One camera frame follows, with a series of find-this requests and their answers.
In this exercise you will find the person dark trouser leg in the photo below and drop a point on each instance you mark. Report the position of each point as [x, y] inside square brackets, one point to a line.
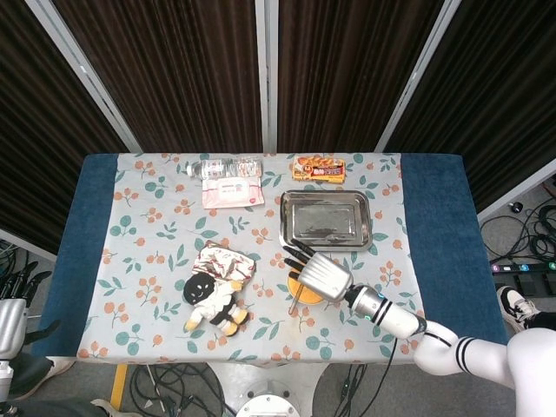
[543, 321]
[43, 408]

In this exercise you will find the blue table cover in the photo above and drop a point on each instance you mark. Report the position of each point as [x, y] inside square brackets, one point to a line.
[438, 243]

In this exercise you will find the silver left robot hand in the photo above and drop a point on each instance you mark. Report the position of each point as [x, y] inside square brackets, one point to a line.
[11, 326]

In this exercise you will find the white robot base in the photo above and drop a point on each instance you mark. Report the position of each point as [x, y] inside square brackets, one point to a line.
[269, 406]

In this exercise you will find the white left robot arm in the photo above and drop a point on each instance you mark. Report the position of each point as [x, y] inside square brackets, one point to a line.
[3, 380]

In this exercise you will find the orange curry box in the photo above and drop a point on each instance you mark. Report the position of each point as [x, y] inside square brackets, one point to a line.
[319, 170]

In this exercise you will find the dark shoe white sole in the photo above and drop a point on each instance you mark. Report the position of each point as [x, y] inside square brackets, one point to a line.
[30, 378]

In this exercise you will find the silver foil snack bag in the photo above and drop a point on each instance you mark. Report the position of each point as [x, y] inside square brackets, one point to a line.
[221, 262]

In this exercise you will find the black power strip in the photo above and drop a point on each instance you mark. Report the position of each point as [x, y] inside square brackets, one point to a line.
[521, 268]

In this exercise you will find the clear plastic spoon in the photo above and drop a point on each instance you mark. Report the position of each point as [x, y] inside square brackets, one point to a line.
[295, 299]

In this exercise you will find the rectangular steel tray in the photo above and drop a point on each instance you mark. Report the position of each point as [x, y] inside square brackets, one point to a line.
[326, 217]

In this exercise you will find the yellow floor tape strip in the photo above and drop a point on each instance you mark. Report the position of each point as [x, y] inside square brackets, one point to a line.
[119, 382]

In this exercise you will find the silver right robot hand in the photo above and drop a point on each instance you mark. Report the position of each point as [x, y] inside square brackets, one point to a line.
[326, 276]

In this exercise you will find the clear plastic water bottle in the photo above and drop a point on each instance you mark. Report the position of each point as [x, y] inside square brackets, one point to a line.
[226, 168]

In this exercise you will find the cream round bowl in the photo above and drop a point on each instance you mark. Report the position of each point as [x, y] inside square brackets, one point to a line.
[315, 300]

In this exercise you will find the black plush doll white robe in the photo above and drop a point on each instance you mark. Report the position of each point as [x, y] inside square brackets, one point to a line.
[217, 306]

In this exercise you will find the floral print tablecloth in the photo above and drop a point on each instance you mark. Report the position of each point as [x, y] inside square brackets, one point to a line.
[152, 226]

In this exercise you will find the black and white sneaker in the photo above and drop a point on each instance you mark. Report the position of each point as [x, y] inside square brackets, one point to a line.
[517, 306]

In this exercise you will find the pink wet wipes pack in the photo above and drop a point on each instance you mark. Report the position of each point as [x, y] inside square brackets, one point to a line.
[232, 193]

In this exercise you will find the dark corrugated partition panel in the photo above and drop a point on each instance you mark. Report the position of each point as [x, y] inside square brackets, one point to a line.
[39, 130]
[499, 87]
[174, 65]
[347, 65]

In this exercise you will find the black caster wheel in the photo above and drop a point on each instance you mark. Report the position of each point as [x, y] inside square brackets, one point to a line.
[517, 207]

